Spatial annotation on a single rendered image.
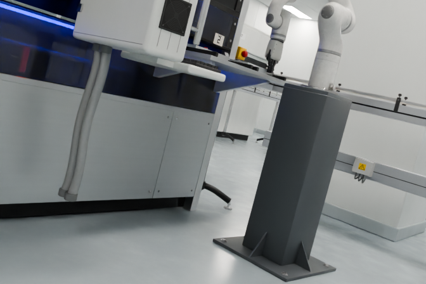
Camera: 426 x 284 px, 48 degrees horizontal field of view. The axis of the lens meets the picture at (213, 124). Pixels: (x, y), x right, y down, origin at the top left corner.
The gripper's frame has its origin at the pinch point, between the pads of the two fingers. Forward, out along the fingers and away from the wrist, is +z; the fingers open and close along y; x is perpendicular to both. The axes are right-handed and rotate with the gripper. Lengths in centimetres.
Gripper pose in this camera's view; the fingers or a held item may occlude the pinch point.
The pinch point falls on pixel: (270, 69)
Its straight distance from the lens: 257.7
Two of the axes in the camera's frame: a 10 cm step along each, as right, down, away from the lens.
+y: -6.0, -1.0, -8.0
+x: 7.7, 2.1, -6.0
